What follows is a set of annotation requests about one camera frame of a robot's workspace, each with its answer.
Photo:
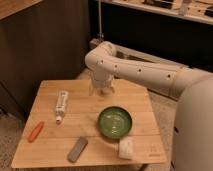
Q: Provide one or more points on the white plastic cup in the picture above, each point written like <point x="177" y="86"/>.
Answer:
<point x="103" y="90"/>

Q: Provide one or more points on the dark wooden cabinet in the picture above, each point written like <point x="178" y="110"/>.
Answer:
<point x="47" y="41"/>

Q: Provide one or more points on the green bowl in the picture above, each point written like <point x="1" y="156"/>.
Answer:
<point x="114" y="122"/>

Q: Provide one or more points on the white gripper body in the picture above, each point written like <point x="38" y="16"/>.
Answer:
<point x="101" y="83"/>

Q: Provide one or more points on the metal shelf rack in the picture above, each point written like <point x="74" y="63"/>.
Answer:
<point x="178" y="40"/>

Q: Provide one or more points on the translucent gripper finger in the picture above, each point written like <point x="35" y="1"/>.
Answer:
<point x="91" y="90"/>
<point x="111" y="90"/>

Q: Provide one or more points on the grey rectangular block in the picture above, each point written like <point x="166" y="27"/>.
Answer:
<point x="77" y="149"/>

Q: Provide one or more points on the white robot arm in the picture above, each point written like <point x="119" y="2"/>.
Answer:
<point x="192" y="145"/>

